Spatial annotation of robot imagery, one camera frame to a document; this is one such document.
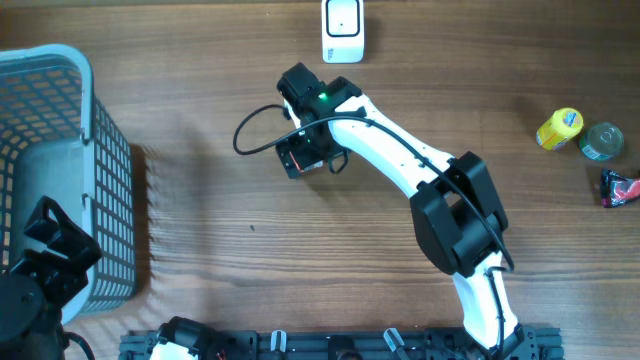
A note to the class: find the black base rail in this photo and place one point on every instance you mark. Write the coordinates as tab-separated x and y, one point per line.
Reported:
181	338

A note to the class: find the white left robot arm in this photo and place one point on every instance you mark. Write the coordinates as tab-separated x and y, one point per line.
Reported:
35	290

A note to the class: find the white barcode scanner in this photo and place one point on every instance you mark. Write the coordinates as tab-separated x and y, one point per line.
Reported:
343	31

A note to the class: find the grey plastic basket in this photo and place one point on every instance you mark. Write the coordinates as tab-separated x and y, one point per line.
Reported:
58	140

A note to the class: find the black red snack packet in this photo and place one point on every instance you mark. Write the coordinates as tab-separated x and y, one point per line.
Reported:
617	190

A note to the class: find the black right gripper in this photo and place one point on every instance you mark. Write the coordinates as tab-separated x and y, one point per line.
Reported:
305	156

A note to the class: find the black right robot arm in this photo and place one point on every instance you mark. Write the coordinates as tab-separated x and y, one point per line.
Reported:
456	212

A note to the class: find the red white small carton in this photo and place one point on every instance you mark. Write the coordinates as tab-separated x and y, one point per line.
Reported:
304	162

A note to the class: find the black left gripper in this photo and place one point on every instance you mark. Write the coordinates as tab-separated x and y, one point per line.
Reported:
66	279

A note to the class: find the round tin can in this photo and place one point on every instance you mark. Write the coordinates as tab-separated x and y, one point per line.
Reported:
602	142

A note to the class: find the yellow small bottle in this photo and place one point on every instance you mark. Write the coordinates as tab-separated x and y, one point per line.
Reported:
560	128

